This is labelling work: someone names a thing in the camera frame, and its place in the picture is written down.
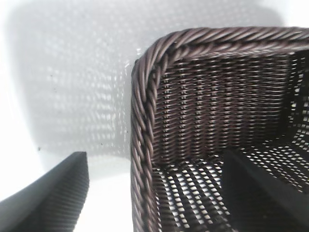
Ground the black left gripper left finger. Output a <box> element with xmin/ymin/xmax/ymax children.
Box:
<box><xmin>0</xmin><ymin>151</ymin><xmax>89</xmax><ymax>232</ymax></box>

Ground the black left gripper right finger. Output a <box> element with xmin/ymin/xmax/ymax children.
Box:
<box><xmin>223</xmin><ymin>149</ymin><xmax>309</xmax><ymax>232</ymax></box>

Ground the dark brown wicker basket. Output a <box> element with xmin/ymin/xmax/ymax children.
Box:
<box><xmin>129</xmin><ymin>26</ymin><xmax>309</xmax><ymax>232</ymax></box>

